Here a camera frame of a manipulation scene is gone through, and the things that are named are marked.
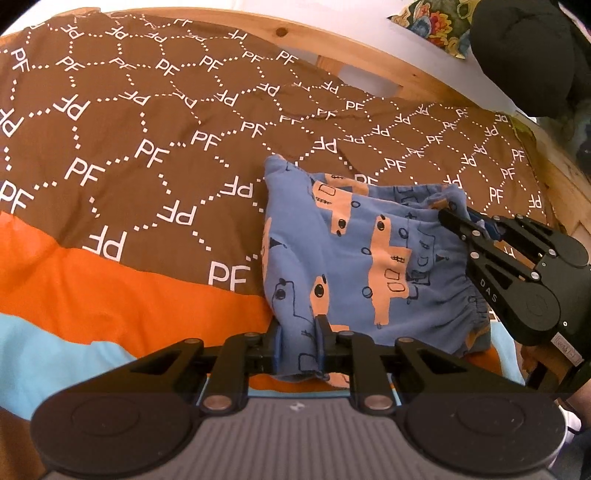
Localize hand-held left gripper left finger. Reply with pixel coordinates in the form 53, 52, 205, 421
122, 318, 284, 413

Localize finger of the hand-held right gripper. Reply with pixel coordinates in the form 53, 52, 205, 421
466, 209, 558, 267
437, 208, 540, 320

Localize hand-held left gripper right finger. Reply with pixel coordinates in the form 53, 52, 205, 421
314, 316, 468, 413

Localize blue printed pants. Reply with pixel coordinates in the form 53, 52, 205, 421
261, 154, 495, 388

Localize yellow-green bed sheet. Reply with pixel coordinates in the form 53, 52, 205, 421
510, 113, 539, 149

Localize black cushion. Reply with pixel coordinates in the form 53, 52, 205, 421
468, 0, 591, 121

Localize floral cushion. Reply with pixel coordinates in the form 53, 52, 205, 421
387, 0, 481, 60

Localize brown patterned blanket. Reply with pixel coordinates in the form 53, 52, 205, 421
0, 7, 561, 480

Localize wooden bed frame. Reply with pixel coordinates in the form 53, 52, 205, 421
259, 11, 591, 384

